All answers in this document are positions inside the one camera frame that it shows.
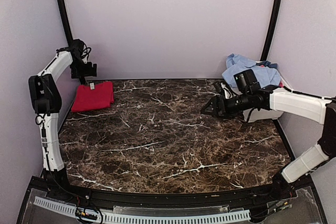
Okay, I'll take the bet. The right black frame post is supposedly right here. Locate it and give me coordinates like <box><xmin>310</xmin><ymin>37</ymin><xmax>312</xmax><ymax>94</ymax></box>
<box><xmin>260</xmin><ymin>0</ymin><xmax>281</xmax><ymax>61</ymax></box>

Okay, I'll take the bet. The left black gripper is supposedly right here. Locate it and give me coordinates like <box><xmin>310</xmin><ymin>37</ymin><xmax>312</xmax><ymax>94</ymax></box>
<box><xmin>71</xmin><ymin>59</ymin><xmax>97</xmax><ymax>78</ymax></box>

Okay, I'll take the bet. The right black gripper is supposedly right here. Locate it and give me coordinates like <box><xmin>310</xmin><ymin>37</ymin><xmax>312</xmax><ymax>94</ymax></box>
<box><xmin>201</xmin><ymin>91</ymin><xmax>252</xmax><ymax>120</ymax></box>

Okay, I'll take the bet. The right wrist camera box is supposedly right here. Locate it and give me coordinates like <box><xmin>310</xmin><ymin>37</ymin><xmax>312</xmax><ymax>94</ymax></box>
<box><xmin>234</xmin><ymin>69</ymin><xmax>260</xmax><ymax>94</ymax></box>

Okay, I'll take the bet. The black frame post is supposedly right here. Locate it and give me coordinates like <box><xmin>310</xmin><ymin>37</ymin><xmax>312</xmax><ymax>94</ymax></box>
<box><xmin>52</xmin><ymin>0</ymin><xmax>76</xmax><ymax>48</ymax></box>
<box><xmin>260</xmin><ymin>0</ymin><xmax>281</xmax><ymax>61</ymax></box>

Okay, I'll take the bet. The left black frame post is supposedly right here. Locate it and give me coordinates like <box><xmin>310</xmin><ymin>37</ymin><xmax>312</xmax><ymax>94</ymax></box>
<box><xmin>52</xmin><ymin>0</ymin><xmax>76</xmax><ymax>48</ymax></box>

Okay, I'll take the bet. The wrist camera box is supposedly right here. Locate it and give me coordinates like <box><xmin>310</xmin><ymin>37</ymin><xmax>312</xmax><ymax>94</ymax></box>
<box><xmin>70</xmin><ymin>39</ymin><xmax>85</xmax><ymax>57</ymax></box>
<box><xmin>234</xmin><ymin>69</ymin><xmax>260</xmax><ymax>94</ymax></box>

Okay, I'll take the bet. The left electronics board with wires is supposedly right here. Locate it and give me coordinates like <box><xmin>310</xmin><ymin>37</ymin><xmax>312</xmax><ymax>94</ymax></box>
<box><xmin>73</xmin><ymin>194</ymin><xmax>103</xmax><ymax>223</ymax></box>

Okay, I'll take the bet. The light blue shirt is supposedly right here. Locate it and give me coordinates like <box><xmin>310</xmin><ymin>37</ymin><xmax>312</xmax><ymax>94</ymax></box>
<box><xmin>222</xmin><ymin>54</ymin><xmax>281</xmax><ymax>88</ymax></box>

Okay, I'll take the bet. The right electronics board with wires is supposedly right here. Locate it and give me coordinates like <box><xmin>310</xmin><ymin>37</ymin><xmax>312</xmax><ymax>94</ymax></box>
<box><xmin>266</xmin><ymin>198</ymin><xmax>293</xmax><ymax>216</ymax></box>

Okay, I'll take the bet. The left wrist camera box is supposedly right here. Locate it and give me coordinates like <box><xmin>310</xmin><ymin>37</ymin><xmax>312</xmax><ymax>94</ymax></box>
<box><xmin>70</xmin><ymin>39</ymin><xmax>85</xmax><ymax>57</ymax></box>

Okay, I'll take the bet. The electronics board with wires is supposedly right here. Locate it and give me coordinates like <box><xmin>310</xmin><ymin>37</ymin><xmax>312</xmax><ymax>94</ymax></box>
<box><xmin>266</xmin><ymin>198</ymin><xmax>293</xmax><ymax>216</ymax></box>
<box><xmin>73</xmin><ymin>194</ymin><xmax>103</xmax><ymax>223</ymax></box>

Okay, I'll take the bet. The red t-shirt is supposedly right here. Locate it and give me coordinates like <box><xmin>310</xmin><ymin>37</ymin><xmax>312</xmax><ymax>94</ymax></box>
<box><xmin>71</xmin><ymin>81</ymin><xmax>114</xmax><ymax>112</ymax></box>

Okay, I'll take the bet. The dark blue garment in bin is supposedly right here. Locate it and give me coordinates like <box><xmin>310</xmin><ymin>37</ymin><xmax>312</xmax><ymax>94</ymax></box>
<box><xmin>256</xmin><ymin>61</ymin><xmax>278</xmax><ymax>69</ymax></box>

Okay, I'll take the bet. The white slotted cable duct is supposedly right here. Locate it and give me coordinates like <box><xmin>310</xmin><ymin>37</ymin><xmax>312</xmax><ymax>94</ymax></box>
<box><xmin>33</xmin><ymin>196</ymin><xmax>251</xmax><ymax>224</ymax></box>

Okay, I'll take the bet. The white plastic laundry bin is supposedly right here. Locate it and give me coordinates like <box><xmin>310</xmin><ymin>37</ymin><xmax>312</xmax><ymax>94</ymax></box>
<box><xmin>241</xmin><ymin>77</ymin><xmax>289</xmax><ymax>123</ymax></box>

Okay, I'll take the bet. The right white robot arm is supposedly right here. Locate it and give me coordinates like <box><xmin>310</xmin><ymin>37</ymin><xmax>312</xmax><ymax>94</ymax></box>
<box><xmin>201</xmin><ymin>85</ymin><xmax>335</xmax><ymax>200</ymax></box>

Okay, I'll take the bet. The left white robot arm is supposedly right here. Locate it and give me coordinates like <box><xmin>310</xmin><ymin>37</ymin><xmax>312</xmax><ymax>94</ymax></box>
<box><xmin>28</xmin><ymin>46</ymin><xmax>97</xmax><ymax>201</ymax></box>

